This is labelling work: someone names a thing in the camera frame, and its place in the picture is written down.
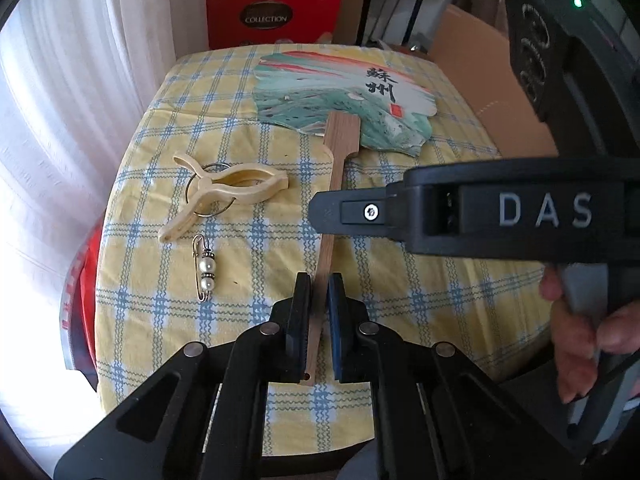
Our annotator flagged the painted paddle fan wooden handle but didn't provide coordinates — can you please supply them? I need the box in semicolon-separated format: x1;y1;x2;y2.
274;110;360;385

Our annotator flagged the person's right hand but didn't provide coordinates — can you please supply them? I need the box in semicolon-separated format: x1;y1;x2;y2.
539;266;640;404

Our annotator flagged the cream plastic clothes peg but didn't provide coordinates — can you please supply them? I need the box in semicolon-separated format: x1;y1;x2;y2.
157;152;288;244

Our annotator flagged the pearl safety pin brooch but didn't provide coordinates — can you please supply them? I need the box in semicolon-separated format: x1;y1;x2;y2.
192;234;217;302

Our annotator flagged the yellow blue plaid cloth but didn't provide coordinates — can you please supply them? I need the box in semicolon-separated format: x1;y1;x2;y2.
94;43;557;458

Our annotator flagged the red plastic bag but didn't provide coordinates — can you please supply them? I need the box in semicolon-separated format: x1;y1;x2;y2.
60;220;103;390

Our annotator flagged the large cardboard box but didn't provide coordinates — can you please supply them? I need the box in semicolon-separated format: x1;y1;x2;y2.
428;4;558;158

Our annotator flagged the red collection gift box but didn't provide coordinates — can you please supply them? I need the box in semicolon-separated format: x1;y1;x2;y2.
206;0;342;50

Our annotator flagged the white curtain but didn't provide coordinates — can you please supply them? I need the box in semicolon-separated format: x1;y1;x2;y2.
1;0;206;470

